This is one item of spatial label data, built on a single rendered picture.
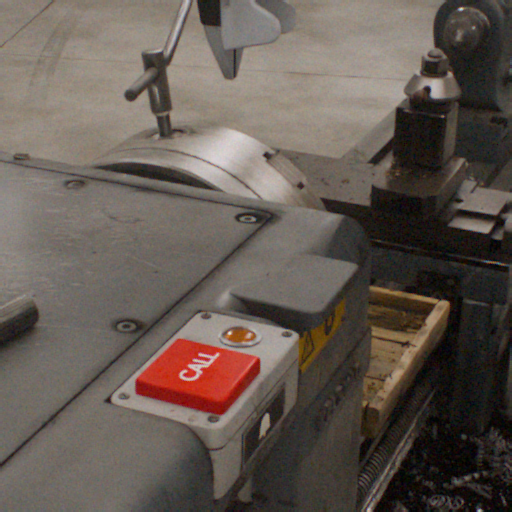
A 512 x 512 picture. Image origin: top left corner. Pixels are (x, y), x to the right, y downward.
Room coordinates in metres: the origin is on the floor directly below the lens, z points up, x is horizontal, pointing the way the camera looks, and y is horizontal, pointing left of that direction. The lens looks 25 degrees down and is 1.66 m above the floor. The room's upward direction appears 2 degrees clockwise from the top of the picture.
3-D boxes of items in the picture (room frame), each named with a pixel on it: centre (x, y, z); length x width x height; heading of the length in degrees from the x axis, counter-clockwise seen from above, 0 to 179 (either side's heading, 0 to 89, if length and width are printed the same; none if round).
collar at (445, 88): (1.73, -0.24, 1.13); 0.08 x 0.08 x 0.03
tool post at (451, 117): (1.73, -0.23, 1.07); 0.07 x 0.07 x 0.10; 68
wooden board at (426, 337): (1.45, -0.03, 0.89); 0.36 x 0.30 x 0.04; 68
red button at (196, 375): (0.69, 0.03, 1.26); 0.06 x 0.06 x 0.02; 68
